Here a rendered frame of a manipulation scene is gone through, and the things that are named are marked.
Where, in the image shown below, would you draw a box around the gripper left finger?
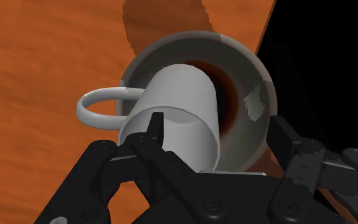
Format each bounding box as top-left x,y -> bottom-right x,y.
33,111 -> 229,224

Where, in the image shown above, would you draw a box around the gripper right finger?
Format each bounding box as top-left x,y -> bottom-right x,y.
266,115 -> 358,224

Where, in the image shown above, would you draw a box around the grey bowl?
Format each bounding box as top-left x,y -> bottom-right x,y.
114,30 -> 279,173

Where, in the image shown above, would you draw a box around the white mug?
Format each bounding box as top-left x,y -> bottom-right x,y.
75,63 -> 221,173

